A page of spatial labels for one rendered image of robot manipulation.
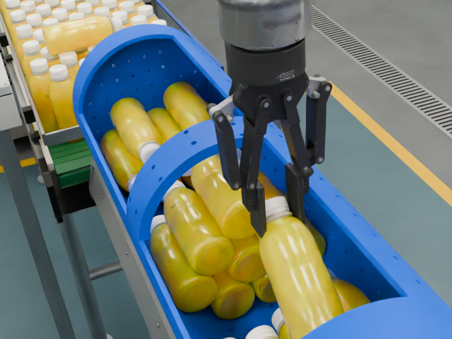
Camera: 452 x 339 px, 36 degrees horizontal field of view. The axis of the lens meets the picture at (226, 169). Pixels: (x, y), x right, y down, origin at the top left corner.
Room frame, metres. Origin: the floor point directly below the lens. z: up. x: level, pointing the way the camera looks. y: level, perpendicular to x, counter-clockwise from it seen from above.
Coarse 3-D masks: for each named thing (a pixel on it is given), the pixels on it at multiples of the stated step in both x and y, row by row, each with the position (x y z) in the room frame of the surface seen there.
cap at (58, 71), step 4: (52, 68) 1.42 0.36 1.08; (56, 68) 1.42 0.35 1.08; (60, 68) 1.42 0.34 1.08; (64, 68) 1.41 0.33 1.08; (52, 72) 1.40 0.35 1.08; (56, 72) 1.40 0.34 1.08; (60, 72) 1.40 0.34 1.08; (64, 72) 1.41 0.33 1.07; (52, 76) 1.40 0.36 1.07; (56, 76) 1.40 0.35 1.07; (60, 76) 1.40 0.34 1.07; (64, 76) 1.41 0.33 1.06
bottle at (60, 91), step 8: (56, 80) 1.40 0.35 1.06; (64, 80) 1.40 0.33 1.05; (72, 80) 1.42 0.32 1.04; (48, 88) 1.42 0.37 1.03; (56, 88) 1.39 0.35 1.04; (64, 88) 1.39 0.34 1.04; (72, 88) 1.40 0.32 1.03; (56, 96) 1.39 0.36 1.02; (64, 96) 1.39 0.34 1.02; (72, 96) 1.40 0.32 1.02; (56, 104) 1.39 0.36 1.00; (64, 104) 1.39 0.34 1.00; (72, 104) 1.39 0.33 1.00; (56, 112) 1.39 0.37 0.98; (64, 112) 1.39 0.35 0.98; (72, 112) 1.39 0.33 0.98; (56, 120) 1.40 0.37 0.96; (64, 120) 1.39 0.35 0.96; (72, 120) 1.39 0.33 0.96
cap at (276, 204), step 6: (270, 198) 0.64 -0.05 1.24; (276, 198) 0.64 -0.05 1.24; (282, 198) 0.64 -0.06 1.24; (270, 204) 0.63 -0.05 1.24; (276, 204) 0.63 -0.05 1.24; (282, 204) 0.63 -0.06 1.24; (270, 210) 0.63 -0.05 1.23; (276, 210) 0.62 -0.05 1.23; (282, 210) 0.63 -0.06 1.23; (288, 210) 0.63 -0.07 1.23
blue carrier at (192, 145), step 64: (128, 64) 1.21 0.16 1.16; (192, 64) 1.25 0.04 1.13; (192, 128) 0.83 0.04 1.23; (128, 192) 1.03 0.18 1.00; (320, 192) 0.67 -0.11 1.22; (384, 256) 0.55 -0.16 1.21; (192, 320) 0.70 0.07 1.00; (256, 320) 0.72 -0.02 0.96; (384, 320) 0.44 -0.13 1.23; (448, 320) 0.46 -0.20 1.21
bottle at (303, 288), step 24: (288, 216) 0.63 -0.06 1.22; (264, 240) 0.60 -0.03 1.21; (288, 240) 0.59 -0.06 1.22; (312, 240) 0.59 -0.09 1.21; (264, 264) 0.58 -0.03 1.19; (288, 264) 0.57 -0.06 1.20; (312, 264) 0.57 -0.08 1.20; (288, 288) 0.55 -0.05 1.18; (312, 288) 0.54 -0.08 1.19; (288, 312) 0.53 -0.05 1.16; (312, 312) 0.52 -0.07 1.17; (336, 312) 0.53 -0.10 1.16
